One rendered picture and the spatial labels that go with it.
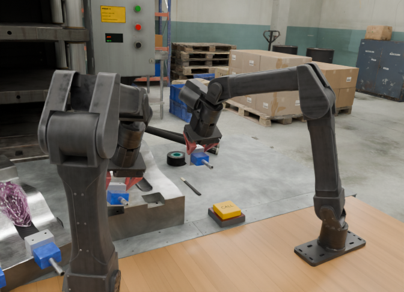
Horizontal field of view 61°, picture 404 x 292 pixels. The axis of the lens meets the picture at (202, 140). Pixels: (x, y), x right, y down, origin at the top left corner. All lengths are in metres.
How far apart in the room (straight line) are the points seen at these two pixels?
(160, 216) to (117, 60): 0.93
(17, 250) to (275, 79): 0.70
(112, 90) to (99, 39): 1.16
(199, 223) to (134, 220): 0.19
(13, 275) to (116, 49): 1.11
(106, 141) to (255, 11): 8.42
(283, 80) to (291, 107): 4.12
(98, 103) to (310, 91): 0.49
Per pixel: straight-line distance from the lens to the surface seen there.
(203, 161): 1.03
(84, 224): 0.55
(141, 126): 0.77
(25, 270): 0.85
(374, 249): 1.04
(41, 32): 1.55
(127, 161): 0.80
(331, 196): 0.88
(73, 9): 1.50
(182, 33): 8.00
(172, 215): 0.95
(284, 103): 4.84
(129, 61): 1.69
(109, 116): 0.49
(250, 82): 0.87
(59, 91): 0.52
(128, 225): 0.92
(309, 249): 0.94
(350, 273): 0.92
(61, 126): 0.49
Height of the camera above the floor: 1.34
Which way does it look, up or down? 19 degrees down
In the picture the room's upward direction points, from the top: 3 degrees clockwise
